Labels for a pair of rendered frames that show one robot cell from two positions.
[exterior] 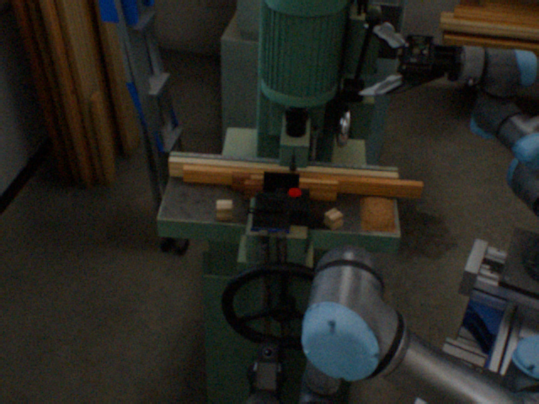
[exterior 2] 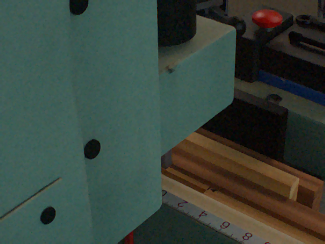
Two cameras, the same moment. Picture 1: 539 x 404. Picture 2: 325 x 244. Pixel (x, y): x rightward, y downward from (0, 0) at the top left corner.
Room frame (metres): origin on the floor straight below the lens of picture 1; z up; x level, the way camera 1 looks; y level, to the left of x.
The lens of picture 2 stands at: (1.70, 0.21, 1.29)
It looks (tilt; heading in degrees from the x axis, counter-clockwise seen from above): 34 degrees down; 218
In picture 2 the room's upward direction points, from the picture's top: 1 degrees counter-clockwise
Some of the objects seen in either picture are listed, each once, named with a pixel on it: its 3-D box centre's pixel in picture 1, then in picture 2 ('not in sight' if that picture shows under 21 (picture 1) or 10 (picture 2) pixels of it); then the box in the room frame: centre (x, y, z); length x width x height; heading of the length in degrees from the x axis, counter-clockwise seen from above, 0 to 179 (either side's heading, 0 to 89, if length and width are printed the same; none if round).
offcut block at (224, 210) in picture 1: (224, 209); not in sight; (1.23, 0.11, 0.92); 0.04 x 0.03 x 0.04; 95
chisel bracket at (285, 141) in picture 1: (296, 143); (144, 95); (1.38, -0.06, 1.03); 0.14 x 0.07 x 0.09; 178
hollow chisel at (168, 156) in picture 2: not in sight; (163, 140); (1.36, -0.06, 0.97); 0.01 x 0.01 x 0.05; 88
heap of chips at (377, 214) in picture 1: (378, 210); not in sight; (1.27, -0.27, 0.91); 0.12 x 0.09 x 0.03; 178
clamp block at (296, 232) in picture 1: (277, 231); (299, 110); (1.17, -0.02, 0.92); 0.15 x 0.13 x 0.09; 88
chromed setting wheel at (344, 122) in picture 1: (343, 124); not in sight; (1.49, -0.19, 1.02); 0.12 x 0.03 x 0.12; 178
